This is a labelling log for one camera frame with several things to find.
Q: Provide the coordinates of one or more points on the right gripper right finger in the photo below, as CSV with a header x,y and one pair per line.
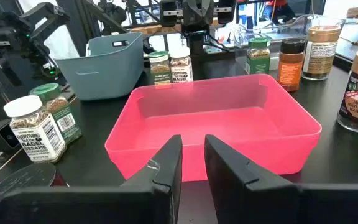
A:
x,y
238,199

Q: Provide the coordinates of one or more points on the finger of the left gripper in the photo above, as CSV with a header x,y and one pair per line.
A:
x,y
168,14
227,12

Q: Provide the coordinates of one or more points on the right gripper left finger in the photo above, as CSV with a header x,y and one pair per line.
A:
x,y
160,202

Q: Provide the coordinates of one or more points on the green lid herb jar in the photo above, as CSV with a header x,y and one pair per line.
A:
x,y
160,70
65,121
258,60

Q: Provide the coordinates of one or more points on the bagel seasoning jar white lid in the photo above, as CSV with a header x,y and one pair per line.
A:
x,y
37,140
181,70

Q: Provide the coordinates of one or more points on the orange spice jar black lid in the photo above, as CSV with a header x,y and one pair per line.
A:
x,y
291,70

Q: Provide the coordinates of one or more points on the red spice jar black lid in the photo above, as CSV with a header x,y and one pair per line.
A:
x,y
20,177

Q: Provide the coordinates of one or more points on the neighbouring black robot arm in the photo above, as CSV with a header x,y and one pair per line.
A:
x,y
42,18

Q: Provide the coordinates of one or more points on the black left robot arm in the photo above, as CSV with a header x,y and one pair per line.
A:
x,y
196,42

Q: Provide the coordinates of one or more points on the clear plastic bin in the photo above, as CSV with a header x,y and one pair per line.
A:
x,y
278,31

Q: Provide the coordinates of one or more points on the pink plastic bin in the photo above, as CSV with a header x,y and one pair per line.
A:
x,y
213,124

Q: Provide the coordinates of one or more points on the blue-grey plastic bin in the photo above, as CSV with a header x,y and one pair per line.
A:
x,y
104,71

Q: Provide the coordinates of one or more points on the black rig frame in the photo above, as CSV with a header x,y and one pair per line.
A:
x,y
73,25

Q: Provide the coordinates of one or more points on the black table-level camera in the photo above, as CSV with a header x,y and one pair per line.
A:
x,y
2,137

